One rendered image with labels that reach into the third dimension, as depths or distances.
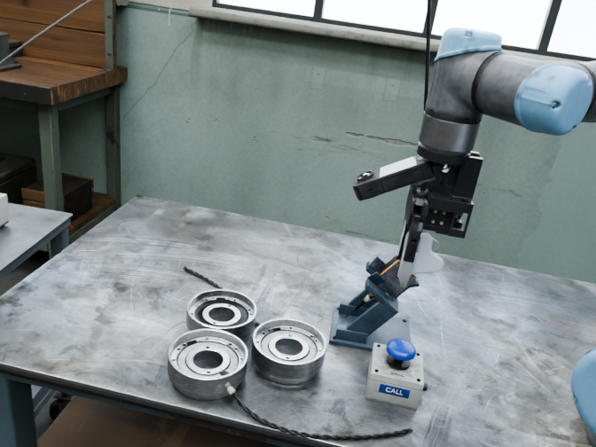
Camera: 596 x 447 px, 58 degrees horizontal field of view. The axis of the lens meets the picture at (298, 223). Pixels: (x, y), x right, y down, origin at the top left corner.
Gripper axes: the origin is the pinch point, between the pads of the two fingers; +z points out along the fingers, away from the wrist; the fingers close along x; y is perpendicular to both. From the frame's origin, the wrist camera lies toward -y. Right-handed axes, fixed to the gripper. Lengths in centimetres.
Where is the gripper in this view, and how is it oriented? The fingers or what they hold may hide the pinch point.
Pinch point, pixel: (399, 270)
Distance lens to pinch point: 84.2
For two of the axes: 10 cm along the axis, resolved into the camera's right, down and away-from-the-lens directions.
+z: -1.2, 9.0, 4.1
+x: 1.4, -4.0, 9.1
